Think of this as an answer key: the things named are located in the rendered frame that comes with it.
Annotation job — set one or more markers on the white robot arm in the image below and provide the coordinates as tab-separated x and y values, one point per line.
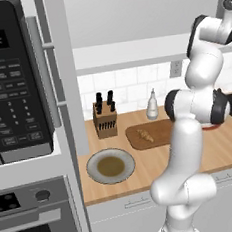
185	141

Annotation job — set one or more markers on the black oven knob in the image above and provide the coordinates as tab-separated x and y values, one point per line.
42	195

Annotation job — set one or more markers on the steel oven with black window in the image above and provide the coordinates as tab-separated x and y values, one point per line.
31	223

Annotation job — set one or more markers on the grey plate with brown centre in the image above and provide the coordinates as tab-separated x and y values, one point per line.
110	165

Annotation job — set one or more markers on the grey wall socket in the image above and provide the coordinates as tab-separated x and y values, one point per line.
176	69

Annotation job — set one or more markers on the golden croissant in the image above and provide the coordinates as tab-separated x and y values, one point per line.
145	135

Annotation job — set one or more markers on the wooden knife block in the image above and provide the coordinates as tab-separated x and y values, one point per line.
106	125

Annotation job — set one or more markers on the black microwave oven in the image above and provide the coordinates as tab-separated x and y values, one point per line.
11	84

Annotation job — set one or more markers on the white upper cabinet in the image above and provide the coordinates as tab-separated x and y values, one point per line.
128	16

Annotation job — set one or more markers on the red round object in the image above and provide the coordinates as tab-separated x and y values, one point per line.
210	127

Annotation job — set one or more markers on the white bottle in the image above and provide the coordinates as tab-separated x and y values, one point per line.
152	109

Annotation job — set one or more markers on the brown wooden cutting board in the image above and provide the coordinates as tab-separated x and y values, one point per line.
156	130

